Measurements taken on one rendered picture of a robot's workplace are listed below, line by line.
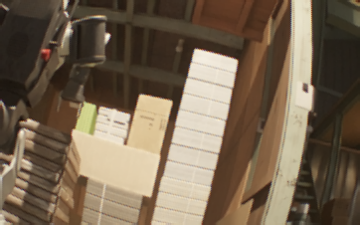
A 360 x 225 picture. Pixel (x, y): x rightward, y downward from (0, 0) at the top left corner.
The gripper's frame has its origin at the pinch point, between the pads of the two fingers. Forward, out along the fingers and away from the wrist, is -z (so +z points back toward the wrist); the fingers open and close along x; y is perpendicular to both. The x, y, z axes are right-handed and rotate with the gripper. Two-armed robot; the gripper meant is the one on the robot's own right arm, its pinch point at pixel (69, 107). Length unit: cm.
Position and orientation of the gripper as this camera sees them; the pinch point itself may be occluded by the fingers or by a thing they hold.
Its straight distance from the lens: 191.4
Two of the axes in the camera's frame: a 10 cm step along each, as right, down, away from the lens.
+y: 1.3, -3.2, -9.4
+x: -9.7, -2.5, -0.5
